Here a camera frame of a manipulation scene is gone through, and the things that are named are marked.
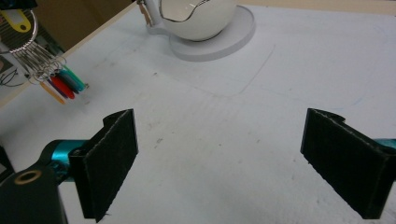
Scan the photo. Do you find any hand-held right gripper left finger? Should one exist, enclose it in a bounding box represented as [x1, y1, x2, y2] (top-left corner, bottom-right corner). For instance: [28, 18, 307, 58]
[68, 108, 140, 224]

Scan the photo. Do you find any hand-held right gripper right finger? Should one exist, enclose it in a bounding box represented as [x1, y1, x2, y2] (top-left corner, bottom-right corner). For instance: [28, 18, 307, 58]
[300, 107, 396, 220]

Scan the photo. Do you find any bunch of coloured key tags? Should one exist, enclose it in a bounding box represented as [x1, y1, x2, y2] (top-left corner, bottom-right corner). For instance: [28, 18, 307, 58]
[0, 8, 91, 105]

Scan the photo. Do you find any white stand with pole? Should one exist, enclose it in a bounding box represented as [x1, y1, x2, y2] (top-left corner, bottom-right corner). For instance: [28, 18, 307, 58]
[136, 0, 257, 63]

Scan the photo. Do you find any white egg-shaped bowl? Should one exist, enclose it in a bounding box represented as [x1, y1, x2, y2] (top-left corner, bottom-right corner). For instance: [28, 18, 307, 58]
[158, 0, 240, 42]

